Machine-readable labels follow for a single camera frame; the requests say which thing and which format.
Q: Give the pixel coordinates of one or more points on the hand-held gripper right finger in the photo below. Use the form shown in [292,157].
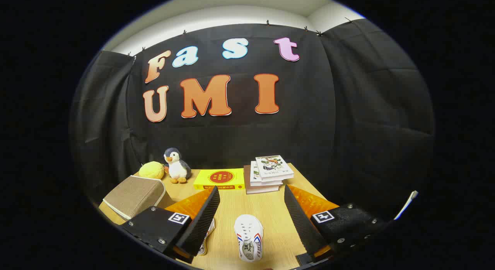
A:
[303,223]

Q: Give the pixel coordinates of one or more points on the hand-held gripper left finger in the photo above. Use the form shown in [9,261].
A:
[201,223]

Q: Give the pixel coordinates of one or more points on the white canvas shoe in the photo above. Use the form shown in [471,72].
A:
[206,245]
[248,231]

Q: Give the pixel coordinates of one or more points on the brown fabric storage box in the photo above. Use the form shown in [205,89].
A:
[135,196]

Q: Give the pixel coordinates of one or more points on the yellow book with red circle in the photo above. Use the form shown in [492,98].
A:
[220,178]

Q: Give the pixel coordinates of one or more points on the brown cover book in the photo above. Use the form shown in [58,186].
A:
[263,189]

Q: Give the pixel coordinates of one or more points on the penguin plush toy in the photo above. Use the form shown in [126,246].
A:
[178,167]

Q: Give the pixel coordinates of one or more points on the white illustrated cover book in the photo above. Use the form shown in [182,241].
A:
[272,166]
[255,173]

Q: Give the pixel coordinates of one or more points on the yellow round plush toy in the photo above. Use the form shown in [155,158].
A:
[151,170]

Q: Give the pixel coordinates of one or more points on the black backdrop cloth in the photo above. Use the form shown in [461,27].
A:
[309,127]

